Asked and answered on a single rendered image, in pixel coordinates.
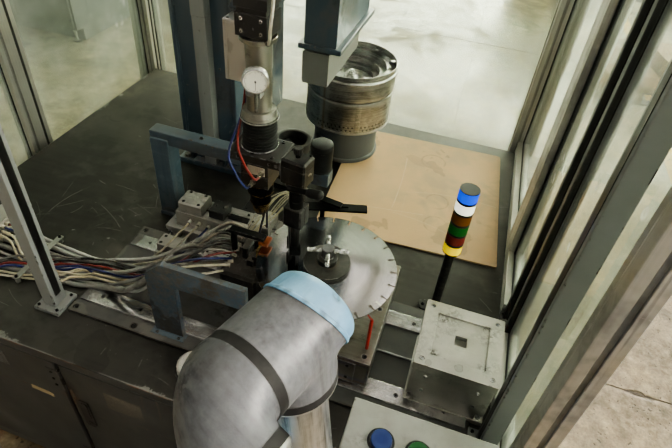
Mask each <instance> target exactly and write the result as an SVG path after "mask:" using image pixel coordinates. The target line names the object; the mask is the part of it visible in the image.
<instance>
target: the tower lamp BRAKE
mask: <svg viewBox="0 0 672 448"><path fill-rule="evenodd" d="M480 193H481V189H480V188H479V187H478V186H477V185H475V184H472V183H463V184H462V185H461V186H460V190H459V193H458V196H457V200H458V201H459V202H460V203H461V204H463V205H465V206H474V205H476V204H477V202H478V198H479V195H480Z"/></svg>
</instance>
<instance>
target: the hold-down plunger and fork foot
mask: <svg viewBox="0 0 672 448"><path fill-rule="evenodd" d="M300 237H301V235H300V230H296V229H293V228H291V227H289V226H288V236H287V249H289V256H300V255H301V243H300Z"/></svg>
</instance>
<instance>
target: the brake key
mask: <svg viewBox="0 0 672 448"><path fill-rule="evenodd" d="M370 444H371V446H372V447H373V448H391V445H392V436H391V435H390V433H389V432H388V431H386V430H384V429H377V430H375V431H374V432H373V433H372V435H371V438H370Z"/></svg>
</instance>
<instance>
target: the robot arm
mask: <svg viewBox="0 0 672 448"><path fill-rule="evenodd" d="M353 332H354V320H353V317H352V314H351V312H350V310H349V308H348V307H347V305H346V304H345V302H344V301H343V300H342V298H341V297H340V296H339V295H338V294H337V293H336V292H335V291H334V290H333V289H332V288H331V287H329V286H328V285H327V284H326V283H324V282H323V281H321V280H320V279H318V278H316V277H314V276H312V275H310V274H308V273H305V272H301V271H287V272H284V273H282V274H281V275H279V276H278V277H277V278H276V279H274V280H273V281H272V282H270V283H267V284H265V285H264V286H263V289H262V290H261V291H260V292H259V293H258V294H256V295H255V296H254V297H253V298H252V299H251V300H250V301H248V302H247V303H246V304H245V305H244V306H243V307H242V308H240V309H239V310H238V311H237V312H236V313H235V314H234V315H232V316H231V317H230V318H229V319H228V320H227V321H226V322H224V323H223V324H222V325H221V326H220V327H219V328H218V329H217V330H215V331H214V332H213V333H212V334H211V335H210V336H209V337H208V338H206V339H204V340H203V341H202V342H200V343H199V344H198V345H197V346H196V347H195V348H194V350H193V351H192V352H191V353H190V355H189V356H188V357H187V359H186V361H185V362H184V364H183V366H182V368H181V370H180V373H179V375H178V379H177V382H176V386H175V392H174V399H173V426H174V434H175V439H176V444H177V448H333V446H332V434H331V422H330V411H329V398H330V396H331V395H332V393H333V392H334V390H335V387H336V385H337V381H338V360H337V355H338V352H339V350H340V349H341V347H342V346H343V345H344V344H347V343H348V342H349V338H350V337H351V335H352V334H353Z"/></svg>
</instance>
